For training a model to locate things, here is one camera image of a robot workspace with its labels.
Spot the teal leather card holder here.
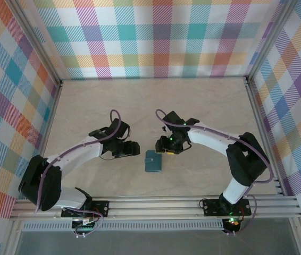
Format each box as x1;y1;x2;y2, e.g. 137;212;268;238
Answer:
144;150;164;173

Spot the thin black right gripper cable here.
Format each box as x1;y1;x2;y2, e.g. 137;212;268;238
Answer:
178;140;193;154

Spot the aluminium front rail beam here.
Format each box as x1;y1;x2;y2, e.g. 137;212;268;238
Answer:
9;195;301;220

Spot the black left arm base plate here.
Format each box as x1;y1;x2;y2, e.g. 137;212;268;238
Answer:
61;200;110;218

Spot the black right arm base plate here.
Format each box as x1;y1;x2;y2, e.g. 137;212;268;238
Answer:
202;198;252;216

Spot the aluminium side rail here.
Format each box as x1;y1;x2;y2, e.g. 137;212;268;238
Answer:
243;76;287;197
25;79;65;200

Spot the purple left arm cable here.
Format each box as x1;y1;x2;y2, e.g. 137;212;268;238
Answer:
33;109;122;239

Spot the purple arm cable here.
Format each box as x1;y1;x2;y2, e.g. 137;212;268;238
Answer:
33;109;122;239
155;108;275;237

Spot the grey slotted cable duct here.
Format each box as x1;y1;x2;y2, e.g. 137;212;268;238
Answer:
22;222;225;232

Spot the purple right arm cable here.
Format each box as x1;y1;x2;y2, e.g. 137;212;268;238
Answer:
155;108;275;237

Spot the aluminium corner post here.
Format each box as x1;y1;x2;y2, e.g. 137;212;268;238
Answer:
6;0;63;87
245;0;299;86

